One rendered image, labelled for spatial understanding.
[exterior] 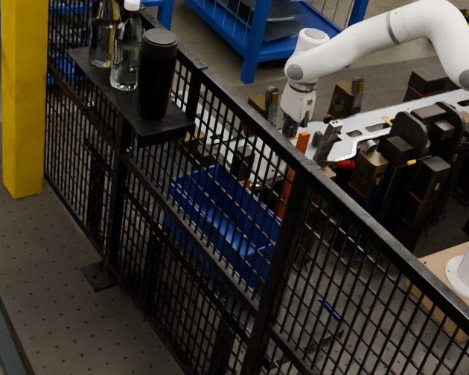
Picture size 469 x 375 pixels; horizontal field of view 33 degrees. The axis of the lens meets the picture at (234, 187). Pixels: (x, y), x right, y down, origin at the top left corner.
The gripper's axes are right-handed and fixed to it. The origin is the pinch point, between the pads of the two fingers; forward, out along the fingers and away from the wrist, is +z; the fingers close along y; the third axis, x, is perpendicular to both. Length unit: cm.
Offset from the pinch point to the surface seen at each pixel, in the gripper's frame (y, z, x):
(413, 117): -19.7, -10.4, -28.7
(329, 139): -16.8, -7.8, 1.1
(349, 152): -7.5, 8.6, -20.5
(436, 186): -33.6, 6.4, -32.4
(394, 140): -20.2, -3.5, -23.4
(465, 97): 3, 8, -87
